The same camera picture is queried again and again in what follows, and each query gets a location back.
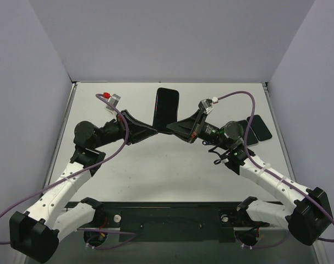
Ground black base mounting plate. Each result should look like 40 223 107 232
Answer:
82 198 269 248

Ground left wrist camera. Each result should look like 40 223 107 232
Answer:
103 92 121 116

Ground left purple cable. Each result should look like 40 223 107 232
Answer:
0 92 140 251

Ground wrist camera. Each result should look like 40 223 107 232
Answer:
198 97 218 115
103 92 121 116

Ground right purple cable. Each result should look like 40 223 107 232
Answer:
216 90 334 248

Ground purple cable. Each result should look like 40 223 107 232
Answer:
0 92 140 251
216 90 334 248

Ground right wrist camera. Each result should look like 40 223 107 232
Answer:
198 97 218 115

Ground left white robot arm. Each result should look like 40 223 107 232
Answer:
9 110 158 263

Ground black phone clear case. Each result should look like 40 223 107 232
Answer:
238 120 259 146

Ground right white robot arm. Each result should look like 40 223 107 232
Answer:
167 111 332 245

